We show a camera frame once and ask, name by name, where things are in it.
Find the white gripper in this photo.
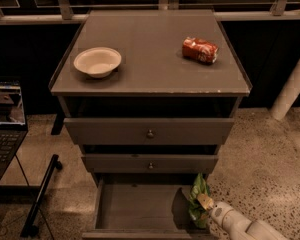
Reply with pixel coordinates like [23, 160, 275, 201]
[197, 193, 254, 240]

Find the green rice chip bag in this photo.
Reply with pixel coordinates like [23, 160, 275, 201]
[188, 173, 210, 229]

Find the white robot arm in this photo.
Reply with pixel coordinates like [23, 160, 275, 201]
[208, 59, 300, 240]

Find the bottom grey open drawer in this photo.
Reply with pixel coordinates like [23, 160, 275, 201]
[82, 178, 217, 240]

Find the grey drawer cabinet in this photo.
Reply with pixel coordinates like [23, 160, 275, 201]
[48, 9, 253, 240]

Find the middle grey drawer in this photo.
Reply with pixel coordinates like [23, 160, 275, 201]
[82, 154, 218, 174]

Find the top grey drawer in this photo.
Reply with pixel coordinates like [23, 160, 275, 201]
[64, 118, 234, 145]

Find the crushed red soda can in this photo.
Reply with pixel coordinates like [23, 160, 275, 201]
[182, 37, 219, 64]

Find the white paper bowl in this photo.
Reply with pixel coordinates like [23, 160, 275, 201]
[73, 47, 122, 78]

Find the black stand leg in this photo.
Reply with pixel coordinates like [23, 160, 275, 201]
[20, 154, 62, 238]

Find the black laptop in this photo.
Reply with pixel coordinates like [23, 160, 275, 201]
[0, 77, 28, 180]

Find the metal window railing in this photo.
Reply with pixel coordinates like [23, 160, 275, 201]
[0, 0, 300, 26]

